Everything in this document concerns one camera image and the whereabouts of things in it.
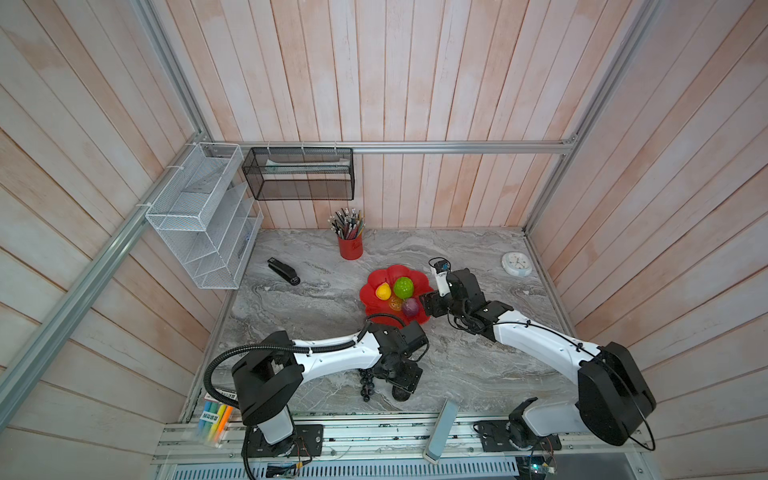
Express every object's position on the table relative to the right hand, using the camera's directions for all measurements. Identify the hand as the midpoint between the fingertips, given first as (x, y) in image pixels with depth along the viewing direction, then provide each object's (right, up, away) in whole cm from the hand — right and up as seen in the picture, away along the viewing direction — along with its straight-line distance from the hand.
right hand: (430, 292), depth 88 cm
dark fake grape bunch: (-19, -24, -8) cm, 31 cm away
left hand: (-9, -25, -10) cm, 28 cm away
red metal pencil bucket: (-25, +13, +17) cm, 33 cm away
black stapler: (-49, +6, +16) cm, 52 cm away
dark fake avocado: (-10, -25, -11) cm, 30 cm away
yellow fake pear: (-14, -1, +10) cm, 17 cm away
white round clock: (+35, +8, +19) cm, 41 cm away
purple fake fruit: (-5, -5, +5) cm, 9 cm away
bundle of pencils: (-26, +22, +10) cm, 35 cm away
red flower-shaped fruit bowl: (-17, -6, +10) cm, 20 cm away
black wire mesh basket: (-43, +40, +16) cm, 61 cm away
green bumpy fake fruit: (-7, +1, +8) cm, 11 cm away
